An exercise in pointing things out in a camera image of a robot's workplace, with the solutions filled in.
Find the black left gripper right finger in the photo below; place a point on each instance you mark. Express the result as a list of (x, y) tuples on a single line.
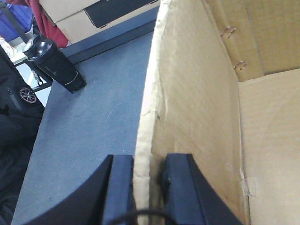
[(188, 197)]

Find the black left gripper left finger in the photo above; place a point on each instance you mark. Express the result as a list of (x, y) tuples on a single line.
[(105, 195)]

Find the brown cardboard carton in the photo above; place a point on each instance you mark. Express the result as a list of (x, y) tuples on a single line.
[(223, 83)]

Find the person in black jacket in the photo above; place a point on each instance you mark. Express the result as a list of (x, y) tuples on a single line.
[(20, 116)]

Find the black tumbler bottle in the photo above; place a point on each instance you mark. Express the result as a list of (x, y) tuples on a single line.
[(45, 54)]

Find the person in red clothing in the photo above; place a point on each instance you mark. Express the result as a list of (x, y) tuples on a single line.
[(44, 24)]

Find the cardboard box with black label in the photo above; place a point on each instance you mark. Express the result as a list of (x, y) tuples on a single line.
[(80, 19)]

